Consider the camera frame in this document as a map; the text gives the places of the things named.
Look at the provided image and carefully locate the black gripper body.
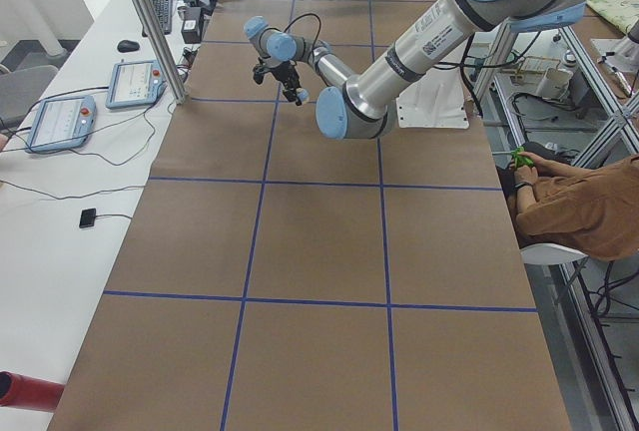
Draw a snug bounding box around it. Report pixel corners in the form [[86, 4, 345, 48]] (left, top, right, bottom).
[[271, 62, 300, 89]]

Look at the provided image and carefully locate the small white blue bell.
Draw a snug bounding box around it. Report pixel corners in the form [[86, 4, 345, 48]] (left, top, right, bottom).
[[296, 88, 310, 106]]

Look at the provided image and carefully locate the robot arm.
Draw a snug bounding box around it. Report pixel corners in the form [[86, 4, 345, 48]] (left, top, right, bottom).
[[244, 0, 585, 140]]

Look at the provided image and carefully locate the person's hand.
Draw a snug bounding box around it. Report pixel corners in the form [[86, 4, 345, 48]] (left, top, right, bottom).
[[514, 151, 543, 189]]

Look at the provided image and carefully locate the black power adapter box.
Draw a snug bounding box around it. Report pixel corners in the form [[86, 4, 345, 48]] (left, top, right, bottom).
[[181, 7, 204, 44]]

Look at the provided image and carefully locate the black keyboard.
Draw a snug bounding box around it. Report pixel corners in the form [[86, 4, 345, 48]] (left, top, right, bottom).
[[150, 0, 173, 35]]

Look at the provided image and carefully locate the far blue teach pendant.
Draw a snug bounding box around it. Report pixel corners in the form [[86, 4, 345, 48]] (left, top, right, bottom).
[[105, 60, 166, 110]]

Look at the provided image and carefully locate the blue teach pendant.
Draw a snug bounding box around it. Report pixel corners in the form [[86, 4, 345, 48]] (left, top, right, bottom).
[[105, 60, 166, 110], [26, 95, 96, 154]]

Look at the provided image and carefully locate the black computer mouse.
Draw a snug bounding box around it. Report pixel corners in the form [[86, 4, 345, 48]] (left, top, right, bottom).
[[117, 40, 140, 53]]

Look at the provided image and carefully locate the near blue teach pendant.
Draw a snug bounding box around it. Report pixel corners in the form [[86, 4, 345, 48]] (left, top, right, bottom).
[[26, 95, 96, 154]]

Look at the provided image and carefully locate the green handheld tool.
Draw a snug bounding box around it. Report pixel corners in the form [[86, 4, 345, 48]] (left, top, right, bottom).
[[511, 147, 534, 170]]

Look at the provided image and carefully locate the small black square device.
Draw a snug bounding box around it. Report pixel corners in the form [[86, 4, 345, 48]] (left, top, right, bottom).
[[79, 208, 97, 229]]

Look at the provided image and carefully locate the white chair seat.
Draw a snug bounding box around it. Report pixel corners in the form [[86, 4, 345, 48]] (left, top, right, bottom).
[[520, 243, 588, 265]]

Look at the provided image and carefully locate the person in brown shirt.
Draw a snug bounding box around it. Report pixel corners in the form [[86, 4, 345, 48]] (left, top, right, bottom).
[[496, 143, 638, 261]]

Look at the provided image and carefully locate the red cylinder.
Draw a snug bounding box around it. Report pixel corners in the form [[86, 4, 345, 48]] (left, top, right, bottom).
[[1, 371, 65, 412]]

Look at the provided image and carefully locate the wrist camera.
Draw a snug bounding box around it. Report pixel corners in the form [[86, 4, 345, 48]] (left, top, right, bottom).
[[253, 64, 270, 85]]

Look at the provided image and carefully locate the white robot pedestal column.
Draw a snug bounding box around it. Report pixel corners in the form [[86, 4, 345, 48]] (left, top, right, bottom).
[[393, 0, 480, 130]]

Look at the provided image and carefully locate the aluminium frame post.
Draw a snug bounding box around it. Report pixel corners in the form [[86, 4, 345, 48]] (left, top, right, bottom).
[[132, 0, 187, 105]]

